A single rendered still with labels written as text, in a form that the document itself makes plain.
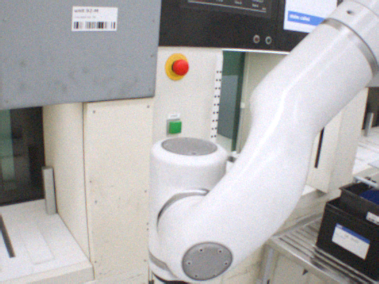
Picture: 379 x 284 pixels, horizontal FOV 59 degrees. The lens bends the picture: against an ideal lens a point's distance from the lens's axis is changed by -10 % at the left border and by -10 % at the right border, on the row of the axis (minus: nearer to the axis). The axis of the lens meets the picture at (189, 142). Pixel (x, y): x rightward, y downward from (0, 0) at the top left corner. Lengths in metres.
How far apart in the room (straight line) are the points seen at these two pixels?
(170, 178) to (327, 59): 0.20
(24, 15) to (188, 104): 0.46
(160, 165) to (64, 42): 0.45
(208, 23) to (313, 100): 0.59
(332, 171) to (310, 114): 1.10
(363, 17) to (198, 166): 0.24
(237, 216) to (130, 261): 0.74
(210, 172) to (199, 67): 0.59
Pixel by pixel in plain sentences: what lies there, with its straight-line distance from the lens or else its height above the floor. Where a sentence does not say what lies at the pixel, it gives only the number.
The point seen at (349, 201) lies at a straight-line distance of 1.26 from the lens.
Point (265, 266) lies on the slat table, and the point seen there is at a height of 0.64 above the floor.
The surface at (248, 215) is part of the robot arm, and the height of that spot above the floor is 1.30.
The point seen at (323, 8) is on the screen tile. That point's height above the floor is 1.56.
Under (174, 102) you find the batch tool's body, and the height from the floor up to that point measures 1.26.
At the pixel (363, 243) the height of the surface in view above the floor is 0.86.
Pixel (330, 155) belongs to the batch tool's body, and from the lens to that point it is 1.46.
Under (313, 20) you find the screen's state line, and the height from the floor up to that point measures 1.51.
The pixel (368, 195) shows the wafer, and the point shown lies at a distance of 1.34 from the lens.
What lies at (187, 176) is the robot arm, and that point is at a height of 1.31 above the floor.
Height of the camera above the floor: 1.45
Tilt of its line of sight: 18 degrees down
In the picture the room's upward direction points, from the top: 4 degrees clockwise
